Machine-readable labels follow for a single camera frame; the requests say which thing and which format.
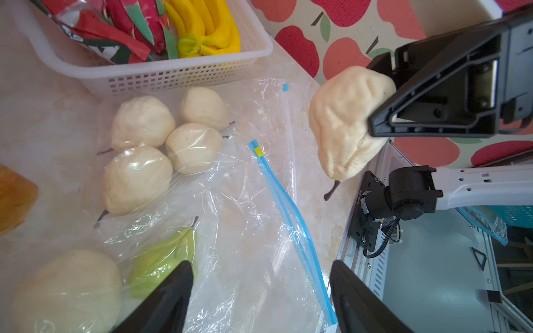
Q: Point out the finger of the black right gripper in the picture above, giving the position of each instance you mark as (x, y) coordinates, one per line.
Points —
(402, 70)

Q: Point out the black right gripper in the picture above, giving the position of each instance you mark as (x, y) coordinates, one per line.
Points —
(462, 84)

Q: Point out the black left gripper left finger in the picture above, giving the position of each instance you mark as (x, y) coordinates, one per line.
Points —
(165, 309)

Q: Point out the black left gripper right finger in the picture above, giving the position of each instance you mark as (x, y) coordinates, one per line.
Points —
(357, 308)

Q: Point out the cream toy pear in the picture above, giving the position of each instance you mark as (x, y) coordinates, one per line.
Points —
(338, 117)

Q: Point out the clear blue zip-top bag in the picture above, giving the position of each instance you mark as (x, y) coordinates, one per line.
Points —
(266, 276)

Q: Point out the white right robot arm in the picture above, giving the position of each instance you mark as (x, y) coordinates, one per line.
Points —
(414, 191)

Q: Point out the green toy pear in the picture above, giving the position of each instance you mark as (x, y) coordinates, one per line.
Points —
(153, 266)

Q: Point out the small clear pear bag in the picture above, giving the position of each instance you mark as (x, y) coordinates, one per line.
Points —
(122, 239)

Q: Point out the cream pear in small bag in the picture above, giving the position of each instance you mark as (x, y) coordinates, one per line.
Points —
(79, 291)

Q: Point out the cream pear zip bag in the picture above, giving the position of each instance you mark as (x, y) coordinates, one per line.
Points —
(135, 179)
(204, 106)
(193, 148)

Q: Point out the cream pear in zip bag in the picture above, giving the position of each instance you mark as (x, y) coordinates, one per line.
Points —
(141, 121)

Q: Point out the red snack bag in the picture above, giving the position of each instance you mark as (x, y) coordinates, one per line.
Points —
(83, 22)

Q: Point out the orange soap pump bottle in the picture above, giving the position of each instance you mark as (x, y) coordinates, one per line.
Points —
(18, 195)

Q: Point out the upper yellow toy banana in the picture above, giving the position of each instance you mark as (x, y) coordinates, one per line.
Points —
(215, 32)

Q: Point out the yellow toy banana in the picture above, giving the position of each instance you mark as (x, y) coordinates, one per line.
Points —
(215, 32)
(182, 16)

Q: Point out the lower yellow toy banana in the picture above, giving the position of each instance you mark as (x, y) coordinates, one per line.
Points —
(182, 16)

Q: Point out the pink toy dragon fruit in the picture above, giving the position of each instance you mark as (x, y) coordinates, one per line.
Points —
(146, 22)

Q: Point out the white plastic fruit basket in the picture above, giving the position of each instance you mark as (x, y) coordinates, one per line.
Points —
(58, 49)

